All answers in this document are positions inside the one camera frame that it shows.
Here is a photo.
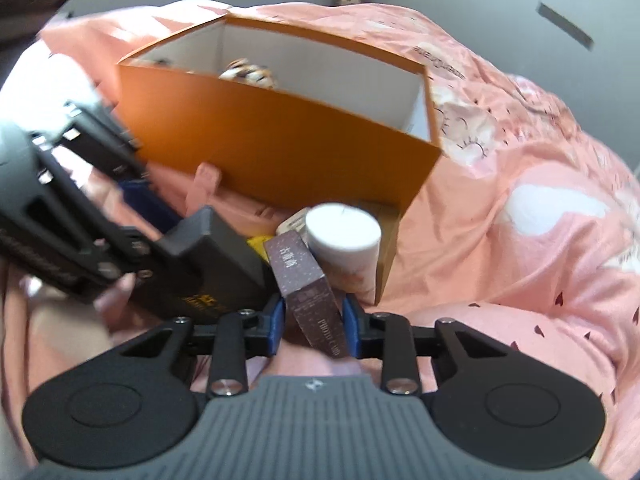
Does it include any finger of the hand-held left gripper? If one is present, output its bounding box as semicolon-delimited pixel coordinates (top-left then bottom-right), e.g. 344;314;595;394
15;152;172;302
60;106;178;237

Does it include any tan cardboard box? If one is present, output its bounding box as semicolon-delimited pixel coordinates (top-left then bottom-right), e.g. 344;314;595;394
350;200;403;306

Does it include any black box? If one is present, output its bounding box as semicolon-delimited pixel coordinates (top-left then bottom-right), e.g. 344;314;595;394
130;206;275;322

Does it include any pink printed blanket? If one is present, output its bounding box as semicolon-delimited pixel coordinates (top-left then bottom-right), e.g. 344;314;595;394
0;0;640;480

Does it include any pink strap tag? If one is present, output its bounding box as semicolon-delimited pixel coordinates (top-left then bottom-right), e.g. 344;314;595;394
185;162;221;216

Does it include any white label packet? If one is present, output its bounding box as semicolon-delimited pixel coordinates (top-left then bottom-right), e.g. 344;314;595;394
275;210;308;236

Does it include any grey wall power strip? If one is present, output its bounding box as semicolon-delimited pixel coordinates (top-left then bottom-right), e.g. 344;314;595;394
536;1;595;51

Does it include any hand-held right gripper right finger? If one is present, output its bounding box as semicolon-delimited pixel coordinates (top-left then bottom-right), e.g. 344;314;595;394
342;294;511;395

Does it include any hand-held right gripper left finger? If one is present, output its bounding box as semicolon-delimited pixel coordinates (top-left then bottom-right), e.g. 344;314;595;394
117;296;287;397

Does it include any orange cardboard box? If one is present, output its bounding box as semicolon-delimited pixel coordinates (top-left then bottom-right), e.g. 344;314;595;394
116;14;443;213

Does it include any white round container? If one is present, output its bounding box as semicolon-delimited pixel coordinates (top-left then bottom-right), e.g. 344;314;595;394
304;203;383;306

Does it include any striped plush toy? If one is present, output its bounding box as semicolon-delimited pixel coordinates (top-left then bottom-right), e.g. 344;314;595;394
218;56;277;90

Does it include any brown printed box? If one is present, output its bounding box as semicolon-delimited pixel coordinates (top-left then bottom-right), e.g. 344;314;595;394
263;232;348;359

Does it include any person's left hand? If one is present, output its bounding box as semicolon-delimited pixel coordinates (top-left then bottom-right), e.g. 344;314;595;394
92;272;138;332

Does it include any small yellow item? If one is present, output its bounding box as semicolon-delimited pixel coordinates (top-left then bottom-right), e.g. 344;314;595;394
246;236;273;263

